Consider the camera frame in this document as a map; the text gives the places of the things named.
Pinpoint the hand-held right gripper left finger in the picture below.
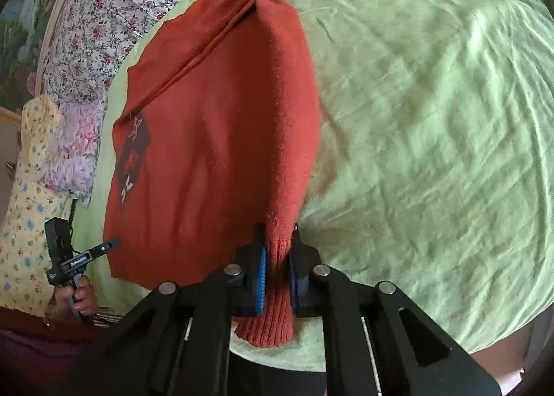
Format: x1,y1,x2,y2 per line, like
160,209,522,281
65,223,269,396

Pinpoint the white floral quilt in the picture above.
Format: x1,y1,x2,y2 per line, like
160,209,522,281
43,0,243,102

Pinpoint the person's left hand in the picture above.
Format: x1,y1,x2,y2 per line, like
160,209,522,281
54,277,99,316

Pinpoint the green bed sheet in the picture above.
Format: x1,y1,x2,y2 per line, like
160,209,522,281
93,0,554,373

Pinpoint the red knitted sweater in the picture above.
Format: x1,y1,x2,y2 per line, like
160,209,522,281
103,0,322,350

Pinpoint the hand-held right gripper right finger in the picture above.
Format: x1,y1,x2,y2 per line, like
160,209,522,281
288,223,503,396

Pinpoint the person's dark red clothing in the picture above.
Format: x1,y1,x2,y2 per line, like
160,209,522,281
0,305,117,396

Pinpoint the landscape wall poster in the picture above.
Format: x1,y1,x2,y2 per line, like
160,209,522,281
0,0,83,111

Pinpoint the purple floral pillow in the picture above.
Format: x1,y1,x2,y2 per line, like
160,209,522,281
45,99,107,208

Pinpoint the yellow cartoon print pillow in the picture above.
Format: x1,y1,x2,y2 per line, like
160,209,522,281
0,95,74,319

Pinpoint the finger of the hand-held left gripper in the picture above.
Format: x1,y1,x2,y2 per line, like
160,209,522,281
92,238,121,260

